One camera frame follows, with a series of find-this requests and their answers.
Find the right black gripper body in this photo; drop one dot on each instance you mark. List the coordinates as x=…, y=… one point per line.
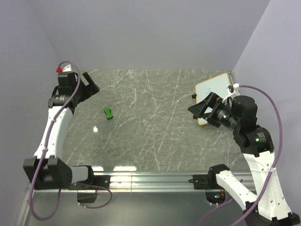
x=220, y=113

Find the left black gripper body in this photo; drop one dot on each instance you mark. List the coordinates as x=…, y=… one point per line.
x=83, y=94

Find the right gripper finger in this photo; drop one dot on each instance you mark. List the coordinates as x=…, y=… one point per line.
x=202, y=106
x=202, y=118

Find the yellow framed whiteboard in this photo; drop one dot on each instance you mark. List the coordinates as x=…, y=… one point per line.
x=217, y=84

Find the green whiteboard eraser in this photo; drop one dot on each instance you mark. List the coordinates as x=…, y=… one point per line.
x=108, y=113

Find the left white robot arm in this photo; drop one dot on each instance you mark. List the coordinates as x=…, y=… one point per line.
x=47, y=170

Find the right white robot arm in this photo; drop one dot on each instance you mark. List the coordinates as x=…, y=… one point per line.
x=267, y=206

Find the side aluminium rail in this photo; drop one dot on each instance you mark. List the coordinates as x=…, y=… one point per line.
x=231, y=76

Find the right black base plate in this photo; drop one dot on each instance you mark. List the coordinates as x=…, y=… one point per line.
x=201, y=182

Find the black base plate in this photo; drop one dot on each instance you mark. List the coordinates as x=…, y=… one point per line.
x=94, y=183
x=201, y=182

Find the aluminium mounting rail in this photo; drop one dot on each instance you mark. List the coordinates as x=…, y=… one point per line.
x=151, y=182

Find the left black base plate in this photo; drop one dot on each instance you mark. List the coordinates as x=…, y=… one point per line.
x=94, y=183

